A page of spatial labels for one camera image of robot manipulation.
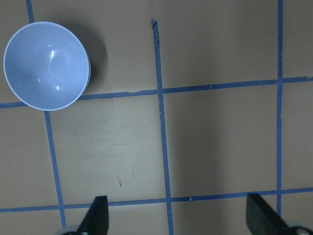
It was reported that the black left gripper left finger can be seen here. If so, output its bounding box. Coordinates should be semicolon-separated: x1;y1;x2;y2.
77;196;108;235

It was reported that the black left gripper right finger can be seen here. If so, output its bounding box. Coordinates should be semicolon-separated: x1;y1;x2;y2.
246;193;290;235

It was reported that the blue bowl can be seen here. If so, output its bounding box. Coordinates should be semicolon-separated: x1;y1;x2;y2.
3;22;91;111

